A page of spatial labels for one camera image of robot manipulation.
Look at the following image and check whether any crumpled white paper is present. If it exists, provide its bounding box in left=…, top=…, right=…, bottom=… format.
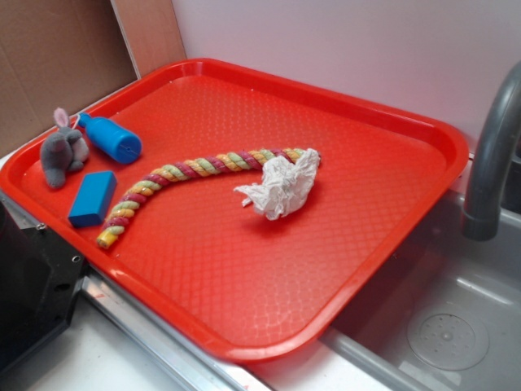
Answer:
left=234, top=148, right=321, bottom=221

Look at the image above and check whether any red plastic tray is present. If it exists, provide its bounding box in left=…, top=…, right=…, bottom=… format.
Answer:
left=1, top=59, right=468, bottom=362

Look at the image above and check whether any blue plastic toy bottle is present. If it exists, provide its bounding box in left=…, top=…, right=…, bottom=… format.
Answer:
left=78, top=112, right=142, bottom=164

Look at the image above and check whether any blue rectangular block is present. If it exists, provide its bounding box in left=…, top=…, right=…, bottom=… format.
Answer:
left=68, top=171, right=116, bottom=228

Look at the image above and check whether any grey plush bunny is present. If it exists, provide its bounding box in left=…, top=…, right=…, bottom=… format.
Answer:
left=40, top=108, right=90, bottom=189

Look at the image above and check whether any grey toy faucet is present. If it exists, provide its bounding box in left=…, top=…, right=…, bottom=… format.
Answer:
left=462, top=64, right=520, bottom=241

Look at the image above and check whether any grey toy sink basin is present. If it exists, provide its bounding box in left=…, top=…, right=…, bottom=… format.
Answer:
left=252, top=194, right=520, bottom=390

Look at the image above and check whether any brown cardboard panel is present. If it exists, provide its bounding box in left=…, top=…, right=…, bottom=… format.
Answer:
left=1, top=1, right=186, bottom=156

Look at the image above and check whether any multicolour twisted rope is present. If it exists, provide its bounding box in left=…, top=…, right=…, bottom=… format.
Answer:
left=96, top=147, right=322, bottom=249

